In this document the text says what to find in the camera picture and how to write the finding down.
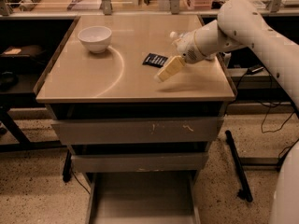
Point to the black power adapter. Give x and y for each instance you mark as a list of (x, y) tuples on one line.
[(254, 69)]

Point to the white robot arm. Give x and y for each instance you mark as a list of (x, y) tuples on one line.
[(239, 24)]

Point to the white ceramic bowl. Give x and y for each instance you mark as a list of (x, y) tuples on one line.
[(95, 39)]

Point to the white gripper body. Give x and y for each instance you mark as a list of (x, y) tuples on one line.
[(187, 48)]

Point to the open grey bottom drawer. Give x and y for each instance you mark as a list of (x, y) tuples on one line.
[(142, 198)]

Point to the black table leg base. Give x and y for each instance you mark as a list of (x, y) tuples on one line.
[(244, 193)]

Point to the dark blue rxbar wrapper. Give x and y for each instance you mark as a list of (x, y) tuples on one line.
[(155, 60)]

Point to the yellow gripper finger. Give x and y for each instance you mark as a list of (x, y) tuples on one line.
[(172, 66)]

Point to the grey drawer cabinet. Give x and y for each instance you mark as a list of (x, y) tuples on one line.
[(115, 84)]

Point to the clear plastic water bottle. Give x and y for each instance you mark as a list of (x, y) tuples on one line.
[(208, 57)]

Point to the grey middle drawer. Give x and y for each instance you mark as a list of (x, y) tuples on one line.
[(157, 162)]

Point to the grey top drawer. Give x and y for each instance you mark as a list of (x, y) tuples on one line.
[(136, 131)]

